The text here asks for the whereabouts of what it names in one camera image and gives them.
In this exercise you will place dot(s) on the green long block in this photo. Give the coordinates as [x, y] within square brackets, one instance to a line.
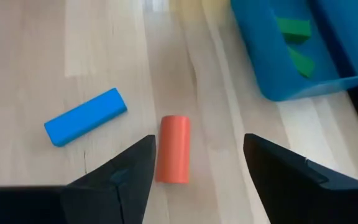
[294, 29]

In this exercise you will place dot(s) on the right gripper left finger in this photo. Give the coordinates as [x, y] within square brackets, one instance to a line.
[104, 199]

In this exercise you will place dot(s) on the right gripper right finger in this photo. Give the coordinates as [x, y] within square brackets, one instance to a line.
[291, 199]

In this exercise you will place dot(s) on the blue long block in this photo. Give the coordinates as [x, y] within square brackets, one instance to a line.
[85, 116]

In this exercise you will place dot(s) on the orange cylinder block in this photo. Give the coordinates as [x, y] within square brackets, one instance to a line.
[172, 149]

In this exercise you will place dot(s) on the blue plastic bin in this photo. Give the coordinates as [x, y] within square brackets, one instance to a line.
[259, 46]

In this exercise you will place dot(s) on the green wedge block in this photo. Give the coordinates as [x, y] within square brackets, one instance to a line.
[303, 63]

